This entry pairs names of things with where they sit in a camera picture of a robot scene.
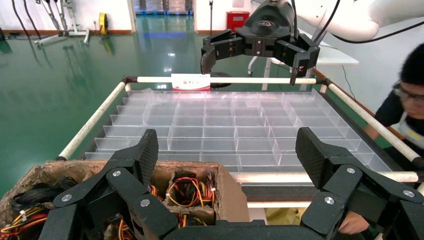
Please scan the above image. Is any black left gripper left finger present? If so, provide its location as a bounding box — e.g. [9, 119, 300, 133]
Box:
[39, 129, 180, 240]

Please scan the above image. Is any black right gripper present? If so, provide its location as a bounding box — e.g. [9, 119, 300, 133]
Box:
[200, 1, 321, 86]

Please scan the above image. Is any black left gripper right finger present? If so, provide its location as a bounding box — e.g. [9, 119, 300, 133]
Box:
[294, 127, 424, 240]

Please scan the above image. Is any person's bare hand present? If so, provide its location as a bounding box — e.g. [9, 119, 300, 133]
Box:
[337, 211, 370, 235]

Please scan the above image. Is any black round stool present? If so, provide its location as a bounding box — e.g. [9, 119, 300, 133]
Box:
[210, 71, 233, 89]

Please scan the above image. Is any thin black pole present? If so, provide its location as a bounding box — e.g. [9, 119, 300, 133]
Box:
[208, 0, 215, 37]

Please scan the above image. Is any clear plastic divider tray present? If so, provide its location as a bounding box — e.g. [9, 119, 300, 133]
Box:
[84, 88, 393, 173]

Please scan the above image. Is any red and white label card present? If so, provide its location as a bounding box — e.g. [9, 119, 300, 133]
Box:
[171, 73, 211, 92]

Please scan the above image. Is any brown divided cardboard box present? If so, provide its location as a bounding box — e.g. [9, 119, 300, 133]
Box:
[0, 160, 251, 240]

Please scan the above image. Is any person in black shirt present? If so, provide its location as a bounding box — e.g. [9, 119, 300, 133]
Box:
[364, 43, 424, 173]

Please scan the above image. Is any white metal floor stand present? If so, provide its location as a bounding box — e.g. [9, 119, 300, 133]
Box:
[34, 0, 91, 47]

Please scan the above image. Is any red wall cabinet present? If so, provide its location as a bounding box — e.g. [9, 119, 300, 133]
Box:
[226, 10, 251, 32]

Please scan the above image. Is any multicolour wire bundle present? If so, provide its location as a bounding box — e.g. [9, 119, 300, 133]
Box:
[177, 212, 208, 229]
[105, 218, 135, 240]
[147, 183, 166, 202]
[0, 205, 49, 240]

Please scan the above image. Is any black cable bundle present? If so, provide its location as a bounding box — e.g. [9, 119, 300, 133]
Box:
[11, 177, 79, 213]

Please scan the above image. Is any yellow cable reel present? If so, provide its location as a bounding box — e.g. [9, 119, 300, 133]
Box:
[98, 12, 109, 36]

